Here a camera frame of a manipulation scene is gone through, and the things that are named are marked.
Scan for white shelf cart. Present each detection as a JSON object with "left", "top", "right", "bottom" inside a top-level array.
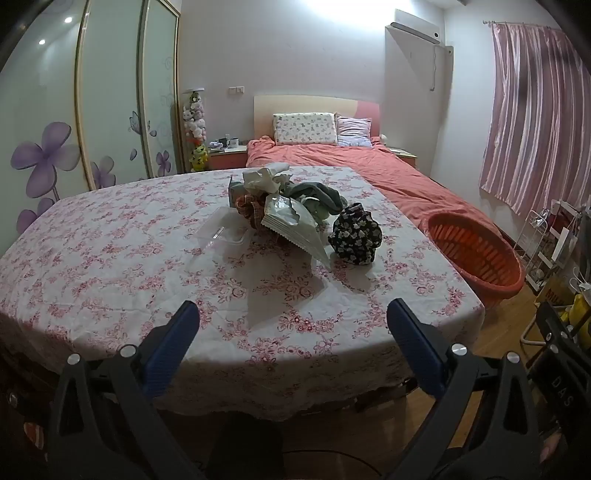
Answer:
[{"left": 526, "top": 200, "right": 583, "bottom": 292}]

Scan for dark green sock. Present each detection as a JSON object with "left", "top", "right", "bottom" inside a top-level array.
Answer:
[{"left": 283, "top": 181, "right": 348, "bottom": 215}]

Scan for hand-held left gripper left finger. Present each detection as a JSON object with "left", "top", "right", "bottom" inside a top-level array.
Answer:
[{"left": 46, "top": 300, "right": 201, "bottom": 480}]

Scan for floral tablecloth table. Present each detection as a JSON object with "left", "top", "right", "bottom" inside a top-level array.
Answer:
[{"left": 0, "top": 165, "right": 485, "bottom": 422}]

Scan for white tube chair frame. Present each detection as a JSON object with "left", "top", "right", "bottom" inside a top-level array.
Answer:
[{"left": 521, "top": 318, "right": 546, "bottom": 345}]

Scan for pink nightstand with mug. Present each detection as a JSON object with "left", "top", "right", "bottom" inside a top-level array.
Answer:
[{"left": 206, "top": 145, "right": 249, "bottom": 171}]

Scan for hanging stuffed toys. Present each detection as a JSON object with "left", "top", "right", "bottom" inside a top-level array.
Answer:
[{"left": 183, "top": 90, "right": 208, "bottom": 145}]

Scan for yellow plush toy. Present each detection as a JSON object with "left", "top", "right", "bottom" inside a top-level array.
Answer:
[{"left": 189, "top": 144, "right": 209, "bottom": 173}]

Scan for purple striped pillow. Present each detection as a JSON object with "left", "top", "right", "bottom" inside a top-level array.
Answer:
[{"left": 336, "top": 116, "right": 373, "bottom": 148}]

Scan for silver foil snack bag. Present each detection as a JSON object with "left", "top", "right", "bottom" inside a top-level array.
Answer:
[{"left": 261, "top": 193, "right": 334, "bottom": 271}]

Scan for brown paper bag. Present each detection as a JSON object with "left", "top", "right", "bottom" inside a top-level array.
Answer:
[{"left": 534, "top": 277, "right": 574, "bottom": 311}]

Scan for orange plastic laundry basket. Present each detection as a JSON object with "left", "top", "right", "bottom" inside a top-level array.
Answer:
[{"left": 427, "top": 212, "right": 526, "bottom": 310}]

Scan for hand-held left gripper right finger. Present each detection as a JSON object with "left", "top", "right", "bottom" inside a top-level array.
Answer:
[{"left": 386, "top": 298, "right": 542, "bottom": 480}]

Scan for black floral pouch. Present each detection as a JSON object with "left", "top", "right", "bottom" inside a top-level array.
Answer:
[{"left": 328, "top": 203, "right": 383, "bottom": 267}]

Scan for pink striped curtain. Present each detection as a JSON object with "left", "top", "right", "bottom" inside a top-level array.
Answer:
[{"left": 479, "top": 21, "right": 591, "bottom": 219}]

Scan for white air conditioner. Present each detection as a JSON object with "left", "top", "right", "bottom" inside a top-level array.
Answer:
[{"left": 386, "top": 8, "right": 443, "bottom": 45}]

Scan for floral print pillow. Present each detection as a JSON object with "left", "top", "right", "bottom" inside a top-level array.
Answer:
[{"left": 273, "top": 112, "right": 339, "bottom": 147}]

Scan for curtain rod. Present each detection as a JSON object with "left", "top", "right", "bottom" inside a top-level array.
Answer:
[{"left": 482, "top": 18, "right": 557, "bottom": 28}]

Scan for bed with red duvet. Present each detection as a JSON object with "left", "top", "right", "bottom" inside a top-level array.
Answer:
[{"left": 246, "top": 137, "right": 505, "bottom": 241}]

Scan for light green towel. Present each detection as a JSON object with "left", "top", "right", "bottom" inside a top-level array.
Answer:
[{"left": 305, "top": 198, "right": 334, "bottom": 223}]

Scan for clear plastic container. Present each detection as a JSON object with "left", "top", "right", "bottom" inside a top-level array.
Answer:
[{"left": 187, "top": 206, "right": 252, "bottom": 274}]

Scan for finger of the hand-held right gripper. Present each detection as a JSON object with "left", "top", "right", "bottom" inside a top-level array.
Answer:
[{"left": 536, "top": 300, "right": 585, "bottom": 357}]

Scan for plaid ribbon bow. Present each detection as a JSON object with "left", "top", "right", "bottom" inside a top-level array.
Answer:
[{"left": 233, "top": 194, "right": 269, "bottom": 230}]

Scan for white wire rack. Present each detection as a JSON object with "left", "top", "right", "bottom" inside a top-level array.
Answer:
[{"left": 513, "top": 210, "right": 555, "bottom": 278}]

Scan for cream and pink headboard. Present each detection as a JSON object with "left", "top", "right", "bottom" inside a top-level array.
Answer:
[{"left": 254, "top": 95, "right": 382, "bottom": 144}]

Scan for crumpled white tissue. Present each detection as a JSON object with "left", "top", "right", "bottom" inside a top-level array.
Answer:
[{"left": 243, "top": 167, "right": 293, "bottom": 195}]

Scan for person's right hand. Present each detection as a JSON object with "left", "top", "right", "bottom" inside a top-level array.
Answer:
[{"left": 537, "top": 432, "right": 563, "bottom": 468}]

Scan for floral sliding door wardrobe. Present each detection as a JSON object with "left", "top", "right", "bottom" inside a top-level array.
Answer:
[{"left": 0, "top": 0, "right": 184, "bottom": 241}]

